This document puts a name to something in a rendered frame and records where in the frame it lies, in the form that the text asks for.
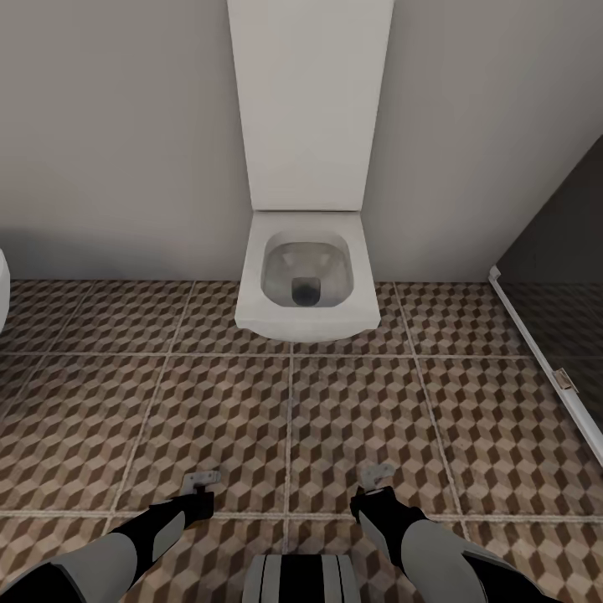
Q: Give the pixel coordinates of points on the toilet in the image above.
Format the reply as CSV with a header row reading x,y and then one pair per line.
x,y
309,76

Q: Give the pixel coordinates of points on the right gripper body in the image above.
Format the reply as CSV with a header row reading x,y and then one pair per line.
x,y
357,502

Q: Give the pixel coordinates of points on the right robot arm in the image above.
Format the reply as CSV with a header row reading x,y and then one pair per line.
x,y
442,566

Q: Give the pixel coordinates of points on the robot trunk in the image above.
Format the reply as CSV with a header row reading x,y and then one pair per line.
x,y
301,578

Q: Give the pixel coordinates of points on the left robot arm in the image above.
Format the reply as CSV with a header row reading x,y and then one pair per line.
x,y
104,570

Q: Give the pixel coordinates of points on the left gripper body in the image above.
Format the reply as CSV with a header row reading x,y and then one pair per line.
x,y
202,505

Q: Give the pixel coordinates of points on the door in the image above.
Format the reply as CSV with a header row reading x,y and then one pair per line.
x,y
553,276

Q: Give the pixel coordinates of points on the shower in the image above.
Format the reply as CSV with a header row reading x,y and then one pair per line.
x,y
582,417

